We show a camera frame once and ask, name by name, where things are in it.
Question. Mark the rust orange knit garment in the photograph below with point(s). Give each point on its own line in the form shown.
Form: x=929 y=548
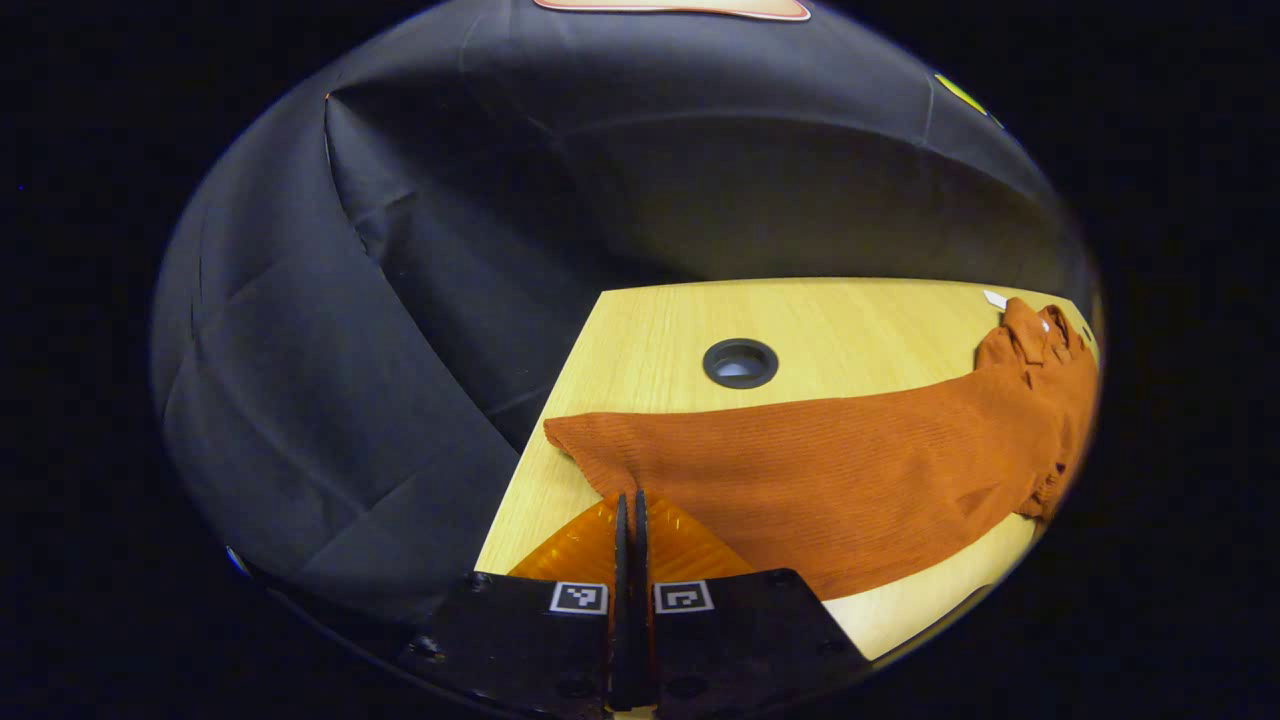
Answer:
x=850 y=470

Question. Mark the black backdrop cloth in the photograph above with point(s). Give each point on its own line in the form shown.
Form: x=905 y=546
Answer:
x=400 y=300

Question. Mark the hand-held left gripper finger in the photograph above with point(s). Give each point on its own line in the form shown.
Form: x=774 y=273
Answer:
x=621 y=620
x=641 y=620

